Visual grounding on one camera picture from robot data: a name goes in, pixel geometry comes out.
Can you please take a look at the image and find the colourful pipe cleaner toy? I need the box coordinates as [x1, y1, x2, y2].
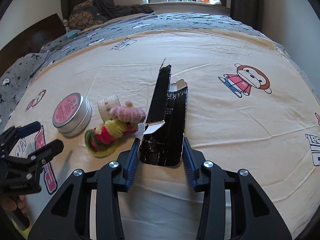
[85, 101, 146, 158]

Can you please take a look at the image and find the white tape roll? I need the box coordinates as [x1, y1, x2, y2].
[97, 95, 120, 122]

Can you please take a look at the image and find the black torn cardboard box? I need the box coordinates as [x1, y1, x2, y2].
[138, 64, 188, 167]

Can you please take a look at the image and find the person's left hand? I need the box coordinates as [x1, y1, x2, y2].
[0, 195, 28, 214]

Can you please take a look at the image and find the round tin with pink label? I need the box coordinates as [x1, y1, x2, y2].
[52, 93, 92, 138]

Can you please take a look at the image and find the dark wooden headboard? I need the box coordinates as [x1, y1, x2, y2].
[0, 14, 66, 75]

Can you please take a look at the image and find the beige cartoon print bed sheet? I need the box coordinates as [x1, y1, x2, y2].
[2, 30, 319, 237]

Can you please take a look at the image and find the teal small box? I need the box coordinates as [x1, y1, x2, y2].
[66, 29, 81, 38]

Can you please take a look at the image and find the brown patterned pillow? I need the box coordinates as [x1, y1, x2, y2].
[68, 0, 108, 30]

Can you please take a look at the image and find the right dark curtain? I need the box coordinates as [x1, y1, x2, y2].
[220, 0, 264, 31]

